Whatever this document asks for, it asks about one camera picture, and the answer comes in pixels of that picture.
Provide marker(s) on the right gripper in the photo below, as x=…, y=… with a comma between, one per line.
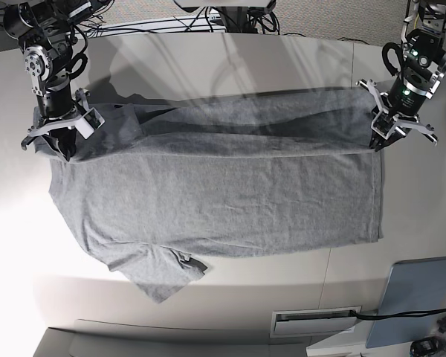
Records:
x=57, y=109

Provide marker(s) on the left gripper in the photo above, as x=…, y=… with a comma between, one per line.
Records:
x=402, y=103

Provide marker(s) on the grey T-shirt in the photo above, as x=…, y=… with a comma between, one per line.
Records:
x=157, y=187

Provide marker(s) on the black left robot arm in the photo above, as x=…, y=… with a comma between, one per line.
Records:
x=420, y=63

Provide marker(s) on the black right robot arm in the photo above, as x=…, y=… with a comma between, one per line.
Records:
x=47, y=36

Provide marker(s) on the blue grey tablet board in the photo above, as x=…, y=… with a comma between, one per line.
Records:
x=413, y=285

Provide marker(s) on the black device with blue light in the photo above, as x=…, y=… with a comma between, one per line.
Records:
x=428, y=347

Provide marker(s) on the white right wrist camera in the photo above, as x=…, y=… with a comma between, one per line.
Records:
x=382, y=124

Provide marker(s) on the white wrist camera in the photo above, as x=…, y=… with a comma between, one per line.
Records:
x=88, y=123
x=382, y=124

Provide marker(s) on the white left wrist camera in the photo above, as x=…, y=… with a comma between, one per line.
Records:
x=88, y=123

